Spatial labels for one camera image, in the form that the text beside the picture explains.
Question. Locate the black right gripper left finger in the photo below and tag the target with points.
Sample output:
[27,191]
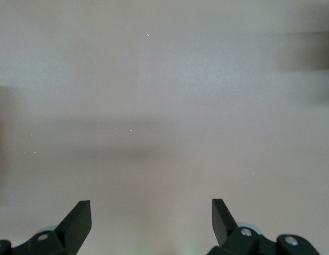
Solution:
[68,233]

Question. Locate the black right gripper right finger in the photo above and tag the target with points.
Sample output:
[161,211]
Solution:
[233,239]

